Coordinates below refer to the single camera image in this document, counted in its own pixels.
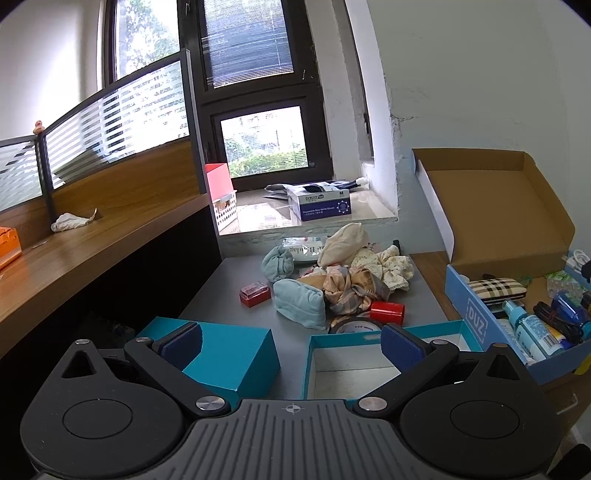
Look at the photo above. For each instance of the blue plastic bottle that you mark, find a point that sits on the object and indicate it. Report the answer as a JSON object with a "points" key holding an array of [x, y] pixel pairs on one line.
{"points": [[572, 313]]}

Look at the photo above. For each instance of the teal box lid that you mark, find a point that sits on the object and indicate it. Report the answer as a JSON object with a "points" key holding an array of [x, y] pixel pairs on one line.
{"points": [[235, 362]]}

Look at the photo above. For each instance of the red white box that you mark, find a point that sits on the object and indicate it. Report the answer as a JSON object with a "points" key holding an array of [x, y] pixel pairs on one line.
{"points": [[218, 180]]}

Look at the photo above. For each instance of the light blue folded cloth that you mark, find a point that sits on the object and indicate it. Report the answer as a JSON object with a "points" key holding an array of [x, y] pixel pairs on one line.
{"points": [[300, 303]]}

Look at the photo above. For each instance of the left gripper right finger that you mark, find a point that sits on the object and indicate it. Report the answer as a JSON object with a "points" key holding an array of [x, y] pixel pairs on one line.
{"points": [[419, 364]]}

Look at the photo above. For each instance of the plaid glasses case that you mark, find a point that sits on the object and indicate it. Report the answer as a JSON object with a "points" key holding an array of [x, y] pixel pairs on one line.
{"points": [[498, 290]]}

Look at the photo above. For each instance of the white crumpled tissue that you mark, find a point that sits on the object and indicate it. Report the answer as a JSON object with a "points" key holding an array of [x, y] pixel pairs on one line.
{"points": [[68, 221]]}

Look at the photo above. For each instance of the small red plastic case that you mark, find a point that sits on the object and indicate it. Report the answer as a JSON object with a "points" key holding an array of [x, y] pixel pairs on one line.
{"points": [[254, 294]]}

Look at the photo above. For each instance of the white bandage packet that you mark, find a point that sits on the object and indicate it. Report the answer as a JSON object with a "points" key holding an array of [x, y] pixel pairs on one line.
{"points": [[304, 249]]}

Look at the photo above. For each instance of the teal open box tray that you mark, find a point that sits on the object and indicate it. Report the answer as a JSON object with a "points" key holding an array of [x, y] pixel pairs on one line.
{"points": [[350, 365]]}

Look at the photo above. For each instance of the cream beige cloth bundle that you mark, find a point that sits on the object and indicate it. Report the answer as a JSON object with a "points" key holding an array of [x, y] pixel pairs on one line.
{"points": [[343, 245]]}

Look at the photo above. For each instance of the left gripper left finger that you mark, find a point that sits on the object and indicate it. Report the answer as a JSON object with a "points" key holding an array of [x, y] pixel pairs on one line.
{"points": [[163, 361]]}

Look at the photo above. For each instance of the light blue balled sock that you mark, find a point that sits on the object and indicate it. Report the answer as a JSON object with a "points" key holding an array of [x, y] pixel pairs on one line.
{"points": [[278, 264]]}

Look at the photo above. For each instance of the red round cap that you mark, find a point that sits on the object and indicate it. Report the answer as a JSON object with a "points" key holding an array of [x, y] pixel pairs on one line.
{"points": [[388, 312]]}

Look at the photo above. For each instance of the light blue spray bottle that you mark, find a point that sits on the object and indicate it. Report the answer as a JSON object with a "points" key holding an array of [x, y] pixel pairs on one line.
{"points": [[531, 333]]}

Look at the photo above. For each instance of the large cardboard box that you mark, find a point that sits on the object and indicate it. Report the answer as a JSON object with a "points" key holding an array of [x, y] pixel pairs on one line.
{"points": [[496, 212]]}

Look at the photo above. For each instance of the dark cloth on sill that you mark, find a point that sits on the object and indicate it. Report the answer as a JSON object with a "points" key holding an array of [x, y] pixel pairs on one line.
{"points": [[280, 191]]}

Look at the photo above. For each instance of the blue white glove box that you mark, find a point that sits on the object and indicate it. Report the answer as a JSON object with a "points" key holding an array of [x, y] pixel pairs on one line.
{"points": [[314, 206]]}

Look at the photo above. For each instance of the glass desk partition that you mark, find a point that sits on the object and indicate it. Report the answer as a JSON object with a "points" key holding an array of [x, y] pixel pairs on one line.
{"points": [[149, 108]]}

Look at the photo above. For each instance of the white perforated basket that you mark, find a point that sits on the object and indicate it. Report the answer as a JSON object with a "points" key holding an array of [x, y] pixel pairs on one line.
{"points": [[225, 210]]}

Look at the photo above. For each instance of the orange tissue pack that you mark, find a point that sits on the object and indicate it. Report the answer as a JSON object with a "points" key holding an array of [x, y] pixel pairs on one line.
{"points": [[10, 246]]}

